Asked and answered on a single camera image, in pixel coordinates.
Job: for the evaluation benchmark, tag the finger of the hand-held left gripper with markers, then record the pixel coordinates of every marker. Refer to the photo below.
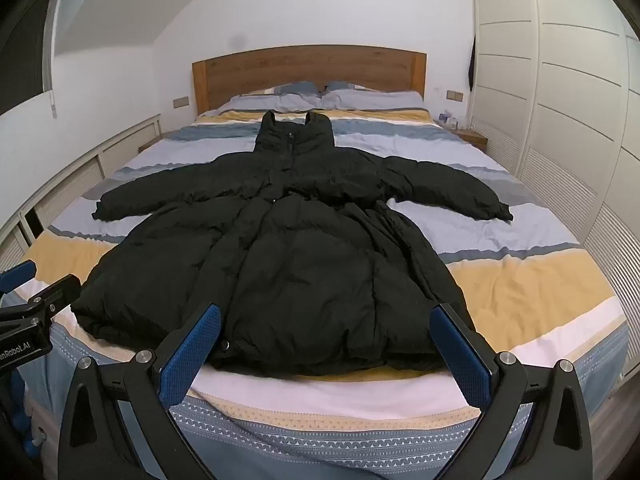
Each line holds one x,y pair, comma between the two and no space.
57,292
17,276

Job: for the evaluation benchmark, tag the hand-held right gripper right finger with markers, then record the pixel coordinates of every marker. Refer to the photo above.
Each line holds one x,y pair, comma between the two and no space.
460,355

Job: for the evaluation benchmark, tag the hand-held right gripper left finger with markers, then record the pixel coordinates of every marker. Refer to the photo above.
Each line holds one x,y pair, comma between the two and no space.
192,355

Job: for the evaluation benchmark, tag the black puffer jacket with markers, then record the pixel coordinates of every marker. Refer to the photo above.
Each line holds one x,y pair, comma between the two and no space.
300,260

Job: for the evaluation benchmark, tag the bed with striped duvet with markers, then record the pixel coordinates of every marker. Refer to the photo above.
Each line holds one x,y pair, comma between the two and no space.
525,280

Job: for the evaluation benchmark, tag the low white cabinet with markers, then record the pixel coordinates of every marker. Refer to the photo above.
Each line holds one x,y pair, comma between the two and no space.
85,170

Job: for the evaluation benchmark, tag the wooden nightstand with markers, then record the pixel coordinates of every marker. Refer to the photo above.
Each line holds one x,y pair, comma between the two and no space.
472,136

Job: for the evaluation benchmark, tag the small bottles on nightstand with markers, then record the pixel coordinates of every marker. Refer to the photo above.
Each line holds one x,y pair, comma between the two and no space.
447,121

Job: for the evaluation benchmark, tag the white wardrobe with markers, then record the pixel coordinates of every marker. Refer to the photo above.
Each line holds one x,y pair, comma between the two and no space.
560,85

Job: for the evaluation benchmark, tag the wooden headboard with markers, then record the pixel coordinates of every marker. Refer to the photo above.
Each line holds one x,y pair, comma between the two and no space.
310,65

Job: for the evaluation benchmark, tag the small white wall fixture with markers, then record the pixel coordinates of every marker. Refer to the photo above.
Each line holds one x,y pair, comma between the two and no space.
53,105

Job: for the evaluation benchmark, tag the wall switch plate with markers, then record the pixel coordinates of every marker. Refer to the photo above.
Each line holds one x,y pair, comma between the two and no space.
182,102
454,95

